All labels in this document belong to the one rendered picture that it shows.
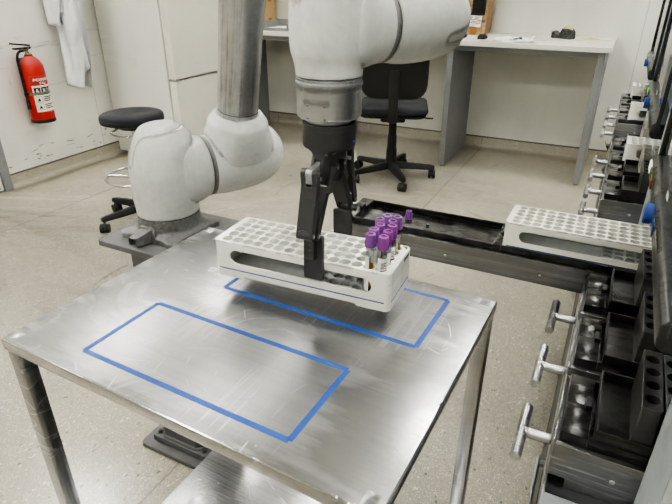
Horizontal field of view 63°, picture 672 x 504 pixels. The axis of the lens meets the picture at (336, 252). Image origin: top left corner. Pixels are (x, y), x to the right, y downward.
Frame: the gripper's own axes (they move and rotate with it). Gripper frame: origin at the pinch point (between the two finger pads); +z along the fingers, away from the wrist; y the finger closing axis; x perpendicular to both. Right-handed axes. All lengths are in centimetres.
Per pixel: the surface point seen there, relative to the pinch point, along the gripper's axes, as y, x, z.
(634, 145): -101, 48, 4
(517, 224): -31.4, 25.0, 3.8
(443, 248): -30.4, 11.8, 11.2
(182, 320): 15.3, -17.4, 8.5
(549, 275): -29.3, 32.4, 12.1
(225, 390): 25.8, -2.6, 8.5
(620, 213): -69, 46, 12
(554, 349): -121, 41, 90
